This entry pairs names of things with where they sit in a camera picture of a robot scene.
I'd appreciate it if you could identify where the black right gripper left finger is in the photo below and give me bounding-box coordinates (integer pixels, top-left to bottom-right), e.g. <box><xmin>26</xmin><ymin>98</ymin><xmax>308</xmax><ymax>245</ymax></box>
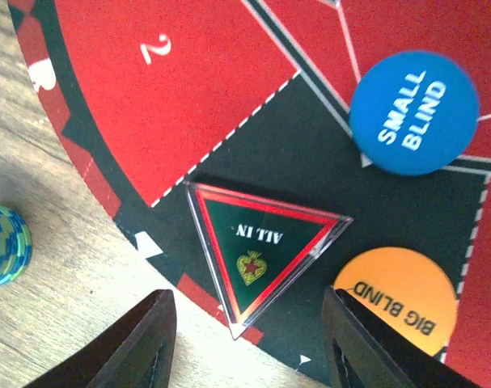
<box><xmin>28</xmin><ymin>289</ymin><xmax>177</xmax><ymax>387</ymax></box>

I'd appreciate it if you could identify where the triangular all in marker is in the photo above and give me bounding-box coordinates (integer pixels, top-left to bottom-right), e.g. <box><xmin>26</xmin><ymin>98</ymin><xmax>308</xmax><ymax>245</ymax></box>
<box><xmin>184</xmin><ymin>181</ymin><xmax>353</xmax><ymax>339</ymax></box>

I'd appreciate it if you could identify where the round red black poker mat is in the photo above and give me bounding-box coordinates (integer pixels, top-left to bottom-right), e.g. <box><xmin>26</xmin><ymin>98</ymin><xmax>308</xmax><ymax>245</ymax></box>
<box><xmin>8</xmin><ymin>1</ymin><xmax>491</xmax><ymax>387</ymax></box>

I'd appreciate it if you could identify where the orange big blind button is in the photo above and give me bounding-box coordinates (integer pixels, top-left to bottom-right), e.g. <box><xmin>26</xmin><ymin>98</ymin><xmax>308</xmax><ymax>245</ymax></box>
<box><xmin>333</xmin><ymin>247</ymin><xmax>457</xmax><ymax>356</ymax></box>

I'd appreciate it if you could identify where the blue small blind button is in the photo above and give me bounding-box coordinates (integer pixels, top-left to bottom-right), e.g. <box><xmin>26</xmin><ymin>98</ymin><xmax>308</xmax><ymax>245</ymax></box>
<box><xmin>349</xmin><ymin>51</ymin><xmax>480</xmax><ymax>176</ymax></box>

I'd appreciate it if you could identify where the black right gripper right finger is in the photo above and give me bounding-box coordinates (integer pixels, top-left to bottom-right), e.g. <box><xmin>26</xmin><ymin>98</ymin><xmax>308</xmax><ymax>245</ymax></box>
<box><xmin>322</xmin><ymin>287</ymin><xmax>476</xmax><ymax>387</ymax></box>

